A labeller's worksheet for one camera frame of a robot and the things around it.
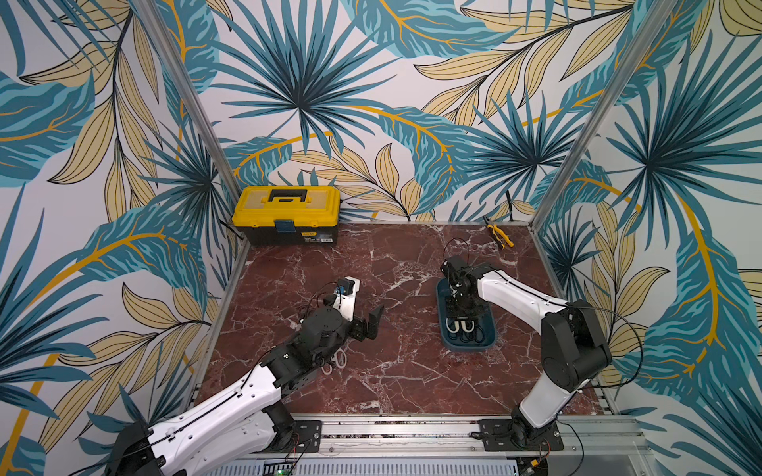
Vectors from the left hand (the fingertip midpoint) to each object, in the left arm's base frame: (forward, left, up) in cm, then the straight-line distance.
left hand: (362, 306), depth 74 cm
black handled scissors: (+1, -34, -20) cm, 40 cm away
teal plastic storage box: (+5, -37, -14) cm, 40 cm away
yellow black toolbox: (+36, +27, -5) cm, 46 cm away
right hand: (+6, -28, -15) cm, 32 cm away
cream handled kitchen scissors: (+3, -29, -15) cm, 33 cm away
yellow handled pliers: (+43, -51, -19) cm, 69 cm away
